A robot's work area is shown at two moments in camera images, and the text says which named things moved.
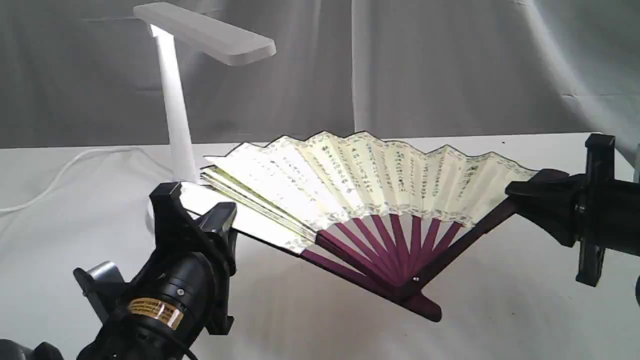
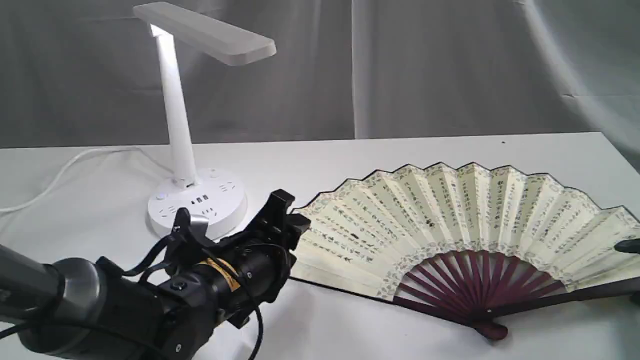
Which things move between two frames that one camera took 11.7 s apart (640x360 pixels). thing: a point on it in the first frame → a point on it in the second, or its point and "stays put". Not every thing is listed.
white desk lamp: (237, 47) stays put
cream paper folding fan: (381, 213) → (478, 244)
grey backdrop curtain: (83, 74) stays put
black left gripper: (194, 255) → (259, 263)
